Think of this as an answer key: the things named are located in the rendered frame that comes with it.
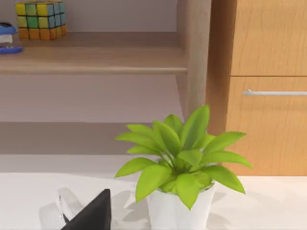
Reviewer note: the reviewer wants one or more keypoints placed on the wooden cupboard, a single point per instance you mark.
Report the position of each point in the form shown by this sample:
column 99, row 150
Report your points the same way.
column 259, row 86

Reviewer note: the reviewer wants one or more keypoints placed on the blue stapler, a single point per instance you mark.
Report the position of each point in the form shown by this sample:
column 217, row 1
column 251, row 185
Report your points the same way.
column 7, row 39

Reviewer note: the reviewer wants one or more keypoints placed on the open wooden shelf unit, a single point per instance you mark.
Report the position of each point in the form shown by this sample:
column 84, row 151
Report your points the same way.
column 100, row 83

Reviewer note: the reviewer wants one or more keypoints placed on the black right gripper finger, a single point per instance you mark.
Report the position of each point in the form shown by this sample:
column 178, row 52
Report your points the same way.
column 97, row 212

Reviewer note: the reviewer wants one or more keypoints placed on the wooden cupboard door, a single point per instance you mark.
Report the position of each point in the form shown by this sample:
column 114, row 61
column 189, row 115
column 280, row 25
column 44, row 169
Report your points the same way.
column 269, row 37

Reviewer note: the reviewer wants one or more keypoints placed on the wooden drawer front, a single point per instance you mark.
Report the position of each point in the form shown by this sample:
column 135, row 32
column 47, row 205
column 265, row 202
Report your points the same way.
column 266, row 134

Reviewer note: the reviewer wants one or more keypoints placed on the colourful puzzle cube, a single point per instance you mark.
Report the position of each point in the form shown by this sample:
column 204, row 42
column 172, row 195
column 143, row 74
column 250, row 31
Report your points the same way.
column 40, row 20

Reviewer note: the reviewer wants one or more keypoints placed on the green plant in white pot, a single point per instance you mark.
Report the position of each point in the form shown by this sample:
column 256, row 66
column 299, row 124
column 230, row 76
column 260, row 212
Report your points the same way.
column 178, row 167

